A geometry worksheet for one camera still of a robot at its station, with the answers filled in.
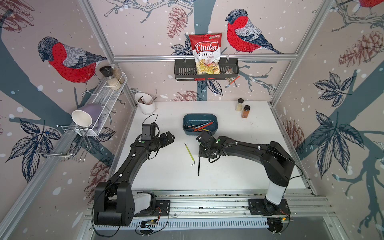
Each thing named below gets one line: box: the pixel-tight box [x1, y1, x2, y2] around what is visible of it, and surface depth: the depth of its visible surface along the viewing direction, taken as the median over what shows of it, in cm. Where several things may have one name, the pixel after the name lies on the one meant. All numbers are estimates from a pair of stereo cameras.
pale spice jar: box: [235, 98, 245, 112], surface depth 113 cm
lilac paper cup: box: [71, 103, 103, 127], surface depth 64 cm
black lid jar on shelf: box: [99, 65, 121, 91], surface depth 83 cm
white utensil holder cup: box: [134, 92, 156, 115], surface depth 113 cm
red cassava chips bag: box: [189, 33, 223, 75], surface depth 84 cm
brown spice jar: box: [241, 105, 251, 119], surface depth 109 cm
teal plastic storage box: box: [182, 113, 218, 136], surface depth 109 cm
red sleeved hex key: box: [192, 121, 214, 132], surface depth 106 cm
